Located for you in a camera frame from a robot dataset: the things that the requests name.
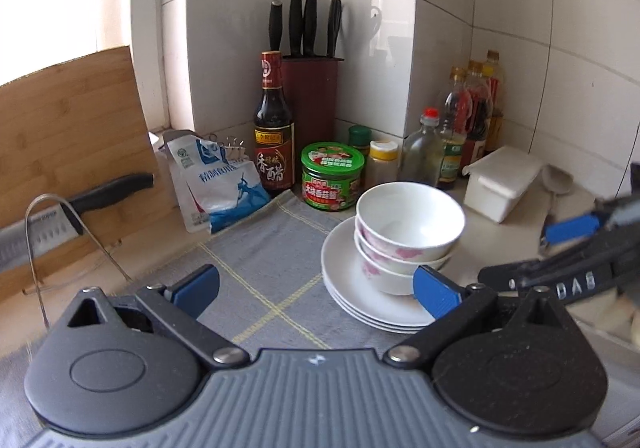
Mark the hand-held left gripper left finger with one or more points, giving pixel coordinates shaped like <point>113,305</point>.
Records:
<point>196,289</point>

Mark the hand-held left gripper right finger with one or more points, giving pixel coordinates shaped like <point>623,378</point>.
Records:
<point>434,295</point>

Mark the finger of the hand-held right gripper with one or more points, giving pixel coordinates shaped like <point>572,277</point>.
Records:
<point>570,230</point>
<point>505,274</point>

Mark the white bowl pink flower print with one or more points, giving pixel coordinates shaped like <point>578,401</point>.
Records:
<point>395,263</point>
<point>385,283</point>
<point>410,208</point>

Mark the person's right hand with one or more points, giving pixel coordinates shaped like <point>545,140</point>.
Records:
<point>622,315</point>

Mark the grey teal checked towel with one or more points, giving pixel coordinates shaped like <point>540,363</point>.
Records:
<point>260,288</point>

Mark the white plastic lidded box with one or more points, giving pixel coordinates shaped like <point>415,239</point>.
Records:
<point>500,183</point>

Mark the white blue salt bag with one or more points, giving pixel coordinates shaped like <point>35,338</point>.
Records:
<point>220,188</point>

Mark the oil bottle green yellow label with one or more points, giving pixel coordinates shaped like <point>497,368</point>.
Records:
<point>450,163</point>

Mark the yellow lid spice jar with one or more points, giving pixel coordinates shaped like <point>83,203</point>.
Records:
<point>382,168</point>

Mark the clear glass bottle red cap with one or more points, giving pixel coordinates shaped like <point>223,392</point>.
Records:
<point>422,153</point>

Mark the red label bottle yellow cap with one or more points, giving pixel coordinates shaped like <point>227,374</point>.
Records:
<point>477,108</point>

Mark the green lid sauce jar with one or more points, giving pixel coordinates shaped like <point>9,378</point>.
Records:
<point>332,178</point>

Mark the dark sauce bottle yellow cap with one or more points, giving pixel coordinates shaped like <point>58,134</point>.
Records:
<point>496,93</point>
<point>457,98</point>

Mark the green lid spice jar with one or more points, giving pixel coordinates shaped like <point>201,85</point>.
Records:
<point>359,138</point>

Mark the dark vinegar bottle red cap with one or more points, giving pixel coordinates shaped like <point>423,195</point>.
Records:
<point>274,128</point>

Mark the bamboo cutting board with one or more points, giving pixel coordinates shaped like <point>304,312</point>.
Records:
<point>75,128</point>

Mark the dark red knife block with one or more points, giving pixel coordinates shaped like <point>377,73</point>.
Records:
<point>315,118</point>

